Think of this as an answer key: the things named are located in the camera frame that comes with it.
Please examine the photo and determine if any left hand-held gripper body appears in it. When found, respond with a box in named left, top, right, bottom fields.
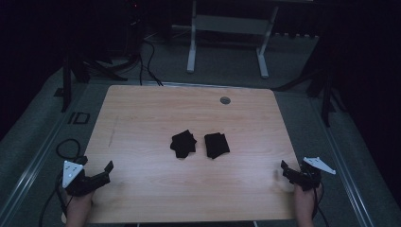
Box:
left=61, top=155, right=96, bottom=198

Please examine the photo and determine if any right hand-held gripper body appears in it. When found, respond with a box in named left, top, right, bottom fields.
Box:
left=292, top=156, right=337, bottom=192

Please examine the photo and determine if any black sock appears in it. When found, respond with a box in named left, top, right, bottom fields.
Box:
left=169, top=129, right=198, bottom=159
left=203, top=131, right=231, bottom=160

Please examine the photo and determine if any person's left hand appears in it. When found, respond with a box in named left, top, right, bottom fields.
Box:
left=61, top=188, right=96, bottom=227

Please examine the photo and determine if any person's right hand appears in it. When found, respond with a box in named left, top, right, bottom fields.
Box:
left=293, top=183, right=324, bottom=227

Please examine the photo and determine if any black metal stand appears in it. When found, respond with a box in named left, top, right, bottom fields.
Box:
left=272, top=41, right=346, bottom=128
left=54, top=51, right=129, bottom=114

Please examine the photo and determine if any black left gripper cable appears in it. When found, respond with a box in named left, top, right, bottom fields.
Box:
left=38, top=137, right=82, bottom=227

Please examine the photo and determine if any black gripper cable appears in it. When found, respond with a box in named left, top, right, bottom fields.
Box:
left=312, top=188, right=331, bottom=227
left=38, top=137, right=82, bottom=227

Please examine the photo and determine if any grey metal floor rail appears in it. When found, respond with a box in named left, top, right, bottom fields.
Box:
left=306, top=96, right=376, bottom=227
left=0, top=89, right=96, bottom=221

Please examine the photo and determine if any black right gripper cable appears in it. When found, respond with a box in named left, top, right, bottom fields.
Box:
left=312, top=188, right=331, bottom=227

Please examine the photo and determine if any black floor cable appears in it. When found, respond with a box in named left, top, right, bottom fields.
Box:
left=138, top=39, right=165, bottom=87

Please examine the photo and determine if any white metal desk frame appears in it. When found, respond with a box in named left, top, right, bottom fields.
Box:
left=186, top=0, right=281, bottom=79

